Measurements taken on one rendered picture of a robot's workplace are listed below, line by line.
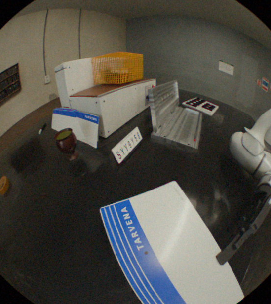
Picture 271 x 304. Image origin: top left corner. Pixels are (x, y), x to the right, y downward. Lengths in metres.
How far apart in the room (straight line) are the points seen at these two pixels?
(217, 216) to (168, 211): 0.21
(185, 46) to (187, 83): 0.92
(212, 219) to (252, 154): 0.25
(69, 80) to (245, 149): 0.78
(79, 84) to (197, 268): 0.77
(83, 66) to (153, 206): 0.67
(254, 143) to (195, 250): 0.36
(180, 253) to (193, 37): 3.05
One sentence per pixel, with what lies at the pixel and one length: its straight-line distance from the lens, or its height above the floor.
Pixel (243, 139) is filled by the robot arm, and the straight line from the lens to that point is 0.46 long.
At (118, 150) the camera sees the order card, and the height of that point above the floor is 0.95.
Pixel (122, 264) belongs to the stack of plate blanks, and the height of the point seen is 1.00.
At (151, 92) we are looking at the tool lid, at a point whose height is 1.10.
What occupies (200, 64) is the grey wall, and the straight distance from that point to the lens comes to 2.86.
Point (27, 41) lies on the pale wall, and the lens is 2.14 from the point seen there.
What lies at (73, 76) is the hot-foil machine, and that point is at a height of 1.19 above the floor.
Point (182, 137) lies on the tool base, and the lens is 0.53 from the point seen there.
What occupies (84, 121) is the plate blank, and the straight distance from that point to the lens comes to 0.54.
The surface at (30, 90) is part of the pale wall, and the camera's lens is 1.95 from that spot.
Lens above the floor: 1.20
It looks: 42 degrees down
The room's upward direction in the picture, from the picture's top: 1 degrees counter-clockwise
